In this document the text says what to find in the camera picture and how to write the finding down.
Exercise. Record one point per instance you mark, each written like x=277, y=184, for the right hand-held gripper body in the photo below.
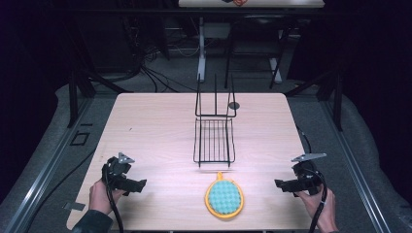
x=307, y=176

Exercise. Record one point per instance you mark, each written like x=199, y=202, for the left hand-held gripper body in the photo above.
x=116, y=170

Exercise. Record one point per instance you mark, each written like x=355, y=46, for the person's right hand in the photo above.
x=315, y=205

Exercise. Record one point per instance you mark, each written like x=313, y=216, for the person's left hand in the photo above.
x=98, y=199

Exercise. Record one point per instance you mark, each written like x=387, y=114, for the grey tape strip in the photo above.
x=74, y=206

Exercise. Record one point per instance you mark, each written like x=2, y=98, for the teal pot holder yellow rim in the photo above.
x=224, y=197

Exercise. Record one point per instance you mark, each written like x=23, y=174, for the black metal stand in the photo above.
x=336, y=97
x=74, y=97

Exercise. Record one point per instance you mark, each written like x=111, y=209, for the black round table grommet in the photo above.
x=233, y=105

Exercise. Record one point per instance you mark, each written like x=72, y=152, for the black chair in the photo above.
x=256, y=29

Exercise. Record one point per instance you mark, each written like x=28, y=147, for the white-legged background table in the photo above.
x=278, y=3

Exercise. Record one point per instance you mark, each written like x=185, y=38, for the orange object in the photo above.
x=240, y=2

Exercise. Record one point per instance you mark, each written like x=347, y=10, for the dark object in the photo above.
x=227, y=1

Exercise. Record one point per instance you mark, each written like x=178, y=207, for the aluminium floor rail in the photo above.
x=356, y=174
x=42, y=174

